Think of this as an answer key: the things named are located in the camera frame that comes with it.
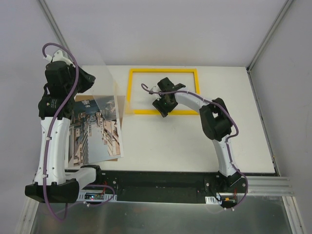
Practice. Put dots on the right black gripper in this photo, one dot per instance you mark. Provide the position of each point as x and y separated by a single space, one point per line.
167 85

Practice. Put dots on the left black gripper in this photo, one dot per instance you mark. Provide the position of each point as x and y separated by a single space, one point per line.
86 79

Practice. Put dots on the yellow photo frame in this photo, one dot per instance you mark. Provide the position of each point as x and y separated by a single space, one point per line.
161 70

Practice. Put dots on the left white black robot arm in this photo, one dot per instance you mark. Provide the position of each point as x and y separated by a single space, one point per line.
64 81

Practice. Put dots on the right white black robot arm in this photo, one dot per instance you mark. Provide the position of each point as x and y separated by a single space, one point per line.
216 122

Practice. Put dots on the printed street photo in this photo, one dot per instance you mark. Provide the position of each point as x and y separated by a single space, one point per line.
97 136

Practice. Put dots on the brown cardboard backing board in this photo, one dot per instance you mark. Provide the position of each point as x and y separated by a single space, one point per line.
120 100

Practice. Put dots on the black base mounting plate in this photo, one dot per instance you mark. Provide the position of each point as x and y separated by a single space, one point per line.
162 195

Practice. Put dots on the shiny metal sheet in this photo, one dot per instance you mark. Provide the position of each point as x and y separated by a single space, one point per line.
255 215

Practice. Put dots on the left aluminium corner post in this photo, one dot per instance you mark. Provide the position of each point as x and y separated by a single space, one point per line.
63 53

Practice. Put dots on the aluminium corner post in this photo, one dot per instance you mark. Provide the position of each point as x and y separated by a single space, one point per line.
270 33
63 53

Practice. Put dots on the right white slotted cable duct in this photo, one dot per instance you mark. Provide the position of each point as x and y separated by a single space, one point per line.
210 200

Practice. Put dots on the aluminium front rail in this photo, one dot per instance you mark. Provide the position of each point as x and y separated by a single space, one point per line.
268 186

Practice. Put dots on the right aluminium corner post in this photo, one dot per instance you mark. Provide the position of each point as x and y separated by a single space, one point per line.
270 33

